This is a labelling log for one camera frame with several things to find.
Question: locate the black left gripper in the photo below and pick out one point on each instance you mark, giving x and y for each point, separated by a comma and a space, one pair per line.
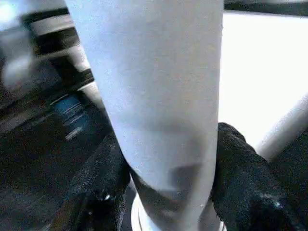
77, 115

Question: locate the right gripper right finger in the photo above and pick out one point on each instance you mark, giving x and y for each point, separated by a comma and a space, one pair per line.
252, 192

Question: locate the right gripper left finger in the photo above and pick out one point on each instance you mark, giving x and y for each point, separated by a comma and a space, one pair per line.
96, 192

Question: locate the white plastic table leg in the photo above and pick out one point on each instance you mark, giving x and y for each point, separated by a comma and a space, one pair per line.
156, 84

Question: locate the white plastic table top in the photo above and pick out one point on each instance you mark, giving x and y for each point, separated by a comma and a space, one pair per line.
260, 72

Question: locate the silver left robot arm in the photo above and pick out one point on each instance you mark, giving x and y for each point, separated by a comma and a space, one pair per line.
55, 36

